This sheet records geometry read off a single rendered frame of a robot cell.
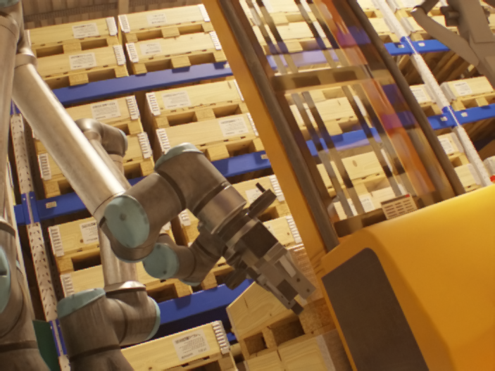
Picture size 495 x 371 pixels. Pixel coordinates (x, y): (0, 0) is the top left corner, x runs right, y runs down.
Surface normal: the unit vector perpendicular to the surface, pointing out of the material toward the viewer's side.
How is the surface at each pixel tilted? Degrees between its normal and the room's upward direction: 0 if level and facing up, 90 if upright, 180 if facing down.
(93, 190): 101
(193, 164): 91
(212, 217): 110
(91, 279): 90
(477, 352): 90
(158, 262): 95
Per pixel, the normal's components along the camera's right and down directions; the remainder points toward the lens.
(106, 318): 0.82, -0.45
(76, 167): -0.13, -0.11
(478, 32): 0.30, -0.16
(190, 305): 0.22, -0.42
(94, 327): 0.51, -0.47
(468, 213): 0.08, -0.72
